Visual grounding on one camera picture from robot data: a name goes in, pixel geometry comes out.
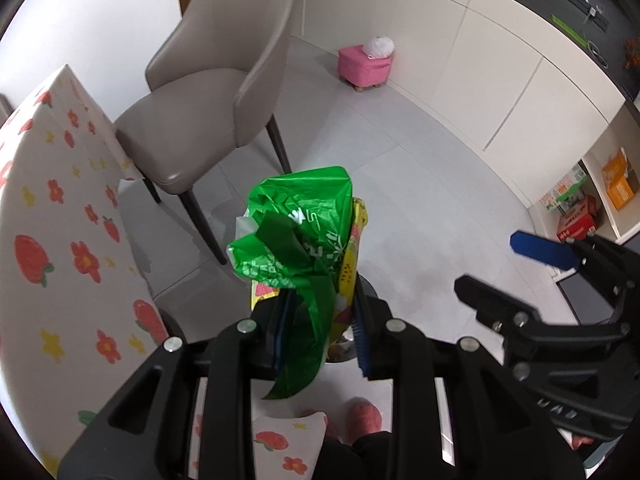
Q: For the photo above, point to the orange cardboard box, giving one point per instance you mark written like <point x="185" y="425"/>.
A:
<point x="620" y="180"/>

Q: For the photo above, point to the green plastic bag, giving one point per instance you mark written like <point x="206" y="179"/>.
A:
<point x="295" y="255"/>

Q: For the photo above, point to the person's leg in black pants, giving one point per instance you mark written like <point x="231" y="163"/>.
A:
<point x="360" y="460"/>

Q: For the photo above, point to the yellow snack wrapper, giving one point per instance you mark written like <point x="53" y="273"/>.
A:
<point x="350" y="255"/>

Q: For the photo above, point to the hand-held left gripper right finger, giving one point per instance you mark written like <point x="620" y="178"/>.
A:
<point x="362" y="345"/>

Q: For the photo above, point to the beige chair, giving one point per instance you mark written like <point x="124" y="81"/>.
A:
<point x="200" y="125"/>

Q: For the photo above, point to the white fluffy toy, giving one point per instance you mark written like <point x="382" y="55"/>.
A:
<point x="380" y="46"/>

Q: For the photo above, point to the red cardboard box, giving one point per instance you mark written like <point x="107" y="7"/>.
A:
<point x="577" y="220"/>

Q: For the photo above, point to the white cabinet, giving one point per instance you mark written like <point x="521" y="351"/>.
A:
<point x="450" y="50"/>

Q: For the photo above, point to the pink slipper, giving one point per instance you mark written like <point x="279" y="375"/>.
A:
<point x="364" y="417"/>
<point x="330" y="427"/>

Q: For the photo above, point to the green white cardboard box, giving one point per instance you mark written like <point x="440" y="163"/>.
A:
<point x="565" y="190"/>

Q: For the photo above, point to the orange red flower decoration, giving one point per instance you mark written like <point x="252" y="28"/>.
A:
<point x="632" y="52"/>

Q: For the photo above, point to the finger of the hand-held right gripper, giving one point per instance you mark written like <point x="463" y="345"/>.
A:
<point x="492" y="300"/>
<point x="542" y="250"/>

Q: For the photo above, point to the pink stool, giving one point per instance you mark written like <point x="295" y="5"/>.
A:
<point x="365" y="67"/>

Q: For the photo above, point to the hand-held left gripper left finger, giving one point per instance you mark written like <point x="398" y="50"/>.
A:
<point x="277" y="335"/>

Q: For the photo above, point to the floral tablecloth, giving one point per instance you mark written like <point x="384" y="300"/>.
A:
<point x="75" y="210"/>

